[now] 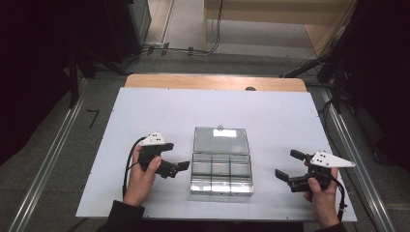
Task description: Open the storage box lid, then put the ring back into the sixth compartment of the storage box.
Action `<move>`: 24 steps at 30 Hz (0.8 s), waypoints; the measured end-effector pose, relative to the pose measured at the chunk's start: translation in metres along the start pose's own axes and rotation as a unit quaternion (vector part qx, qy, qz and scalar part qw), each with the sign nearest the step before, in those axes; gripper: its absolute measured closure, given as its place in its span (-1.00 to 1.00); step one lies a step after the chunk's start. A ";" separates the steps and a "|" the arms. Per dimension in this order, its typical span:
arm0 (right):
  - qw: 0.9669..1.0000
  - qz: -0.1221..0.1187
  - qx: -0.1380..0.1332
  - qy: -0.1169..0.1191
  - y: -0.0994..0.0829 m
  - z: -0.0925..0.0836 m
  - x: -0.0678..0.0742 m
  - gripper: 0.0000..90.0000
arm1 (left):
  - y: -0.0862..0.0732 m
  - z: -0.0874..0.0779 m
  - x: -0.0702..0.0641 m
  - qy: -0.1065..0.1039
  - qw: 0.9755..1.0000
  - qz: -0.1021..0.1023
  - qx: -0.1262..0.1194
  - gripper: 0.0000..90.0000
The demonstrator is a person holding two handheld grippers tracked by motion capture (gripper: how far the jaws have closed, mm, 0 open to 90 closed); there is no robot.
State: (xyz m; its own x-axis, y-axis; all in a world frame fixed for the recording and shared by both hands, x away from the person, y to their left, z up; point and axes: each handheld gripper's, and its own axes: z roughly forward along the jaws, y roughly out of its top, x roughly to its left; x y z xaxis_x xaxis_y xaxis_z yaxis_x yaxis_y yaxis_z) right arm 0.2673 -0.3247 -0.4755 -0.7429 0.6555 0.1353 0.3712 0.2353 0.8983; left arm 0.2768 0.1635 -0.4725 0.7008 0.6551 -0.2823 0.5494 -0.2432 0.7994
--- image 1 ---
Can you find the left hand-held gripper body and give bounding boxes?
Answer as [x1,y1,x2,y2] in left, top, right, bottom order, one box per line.
[138,130,179,180]

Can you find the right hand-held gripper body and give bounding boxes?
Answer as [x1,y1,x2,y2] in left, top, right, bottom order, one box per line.
[288,150,357,194]

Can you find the clear plastic compartment box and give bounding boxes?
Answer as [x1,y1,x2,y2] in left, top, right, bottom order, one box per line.
[189,125,255,197]

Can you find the person's left hand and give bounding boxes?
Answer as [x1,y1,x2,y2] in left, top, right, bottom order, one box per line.
[123,144,162,208]

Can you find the person's right hand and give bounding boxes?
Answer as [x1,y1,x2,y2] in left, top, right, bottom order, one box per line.
[303,166,343,229]

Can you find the white table board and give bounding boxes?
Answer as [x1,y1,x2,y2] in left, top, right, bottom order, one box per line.
[75,87,358,223]

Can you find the black metal stand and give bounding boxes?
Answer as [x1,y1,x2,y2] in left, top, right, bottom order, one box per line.
[316,54,353,114]
[65,47,99,109]

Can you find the dark curtain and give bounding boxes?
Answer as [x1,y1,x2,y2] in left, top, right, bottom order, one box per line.
[0,0,108,166]
[340,0,410,172]

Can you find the black cabinet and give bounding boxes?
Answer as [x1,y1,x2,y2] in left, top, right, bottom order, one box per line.
[102,0,153,63]

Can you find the light wooden shelf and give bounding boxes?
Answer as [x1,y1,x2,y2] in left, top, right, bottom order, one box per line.
[203,0,360,56]

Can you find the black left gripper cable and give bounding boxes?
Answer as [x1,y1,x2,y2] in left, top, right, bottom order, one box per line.
[122,136,148,199]

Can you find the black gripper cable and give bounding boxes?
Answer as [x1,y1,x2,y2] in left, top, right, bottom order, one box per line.
[122,136,148,199]
[328,176,349,223]

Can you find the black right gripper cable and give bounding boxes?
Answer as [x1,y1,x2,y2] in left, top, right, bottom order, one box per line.
[328,176,349,223]

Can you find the black floor cable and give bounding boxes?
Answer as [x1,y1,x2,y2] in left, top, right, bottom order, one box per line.
[317,99,337,153]

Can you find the metal floor rail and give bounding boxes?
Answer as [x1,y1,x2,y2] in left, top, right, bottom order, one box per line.
[320,87,396,232]
[7,78,90,232]

